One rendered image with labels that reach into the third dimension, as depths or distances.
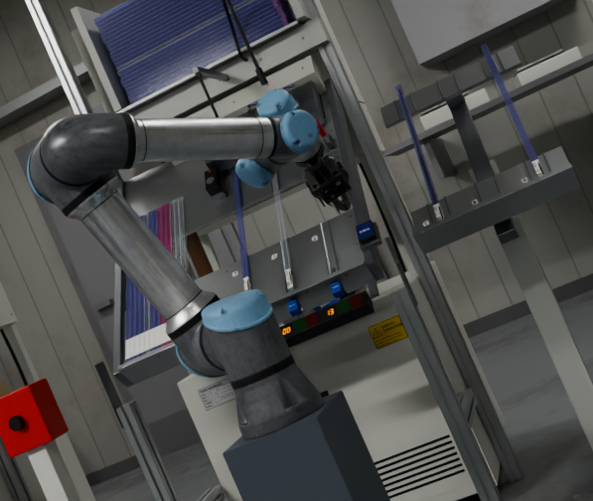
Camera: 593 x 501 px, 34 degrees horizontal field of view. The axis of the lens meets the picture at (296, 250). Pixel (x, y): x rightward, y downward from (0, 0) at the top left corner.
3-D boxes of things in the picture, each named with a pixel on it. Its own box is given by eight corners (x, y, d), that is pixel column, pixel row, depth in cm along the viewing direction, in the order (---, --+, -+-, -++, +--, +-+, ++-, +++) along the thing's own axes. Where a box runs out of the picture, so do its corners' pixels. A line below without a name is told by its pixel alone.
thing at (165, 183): (351, 172, 251) (342, 159, 248) (133, 272, 268) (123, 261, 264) (332, 95, 274) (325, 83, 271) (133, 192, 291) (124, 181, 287)
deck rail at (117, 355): (134, 385, 241) (119, 372, 237) (127, 388, 242) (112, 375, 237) (134, 192, 291) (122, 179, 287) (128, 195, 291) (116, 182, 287)
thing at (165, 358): (376, 281, 224) (364, 262, 220) (134, 385, 241) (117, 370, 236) (375, 277, 225) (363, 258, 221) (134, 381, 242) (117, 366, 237)
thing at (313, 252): (370, 270, 224) (366, 262, 221) (128, 375, 240) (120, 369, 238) (358, 214, 237) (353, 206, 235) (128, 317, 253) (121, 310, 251)
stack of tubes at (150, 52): (289, 23, 266) (249, -67, 266) (130, 104, 279) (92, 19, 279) (300, 29, 278) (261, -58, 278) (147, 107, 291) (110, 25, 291)
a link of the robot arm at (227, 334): (245, 379, 160) (213, 303, 161) (216, 386, 172) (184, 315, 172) (304, 350, 166) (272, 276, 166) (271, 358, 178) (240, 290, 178)
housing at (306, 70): (336, 107, 272) (314, 71, 263) (185, 180, 284) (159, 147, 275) (332, 90, 278) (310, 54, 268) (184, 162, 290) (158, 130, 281)
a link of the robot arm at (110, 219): (231, 386, 172) (25, 143, 165) (201, 393, 185) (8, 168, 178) (275, 342, 178) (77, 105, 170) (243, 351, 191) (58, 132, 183)
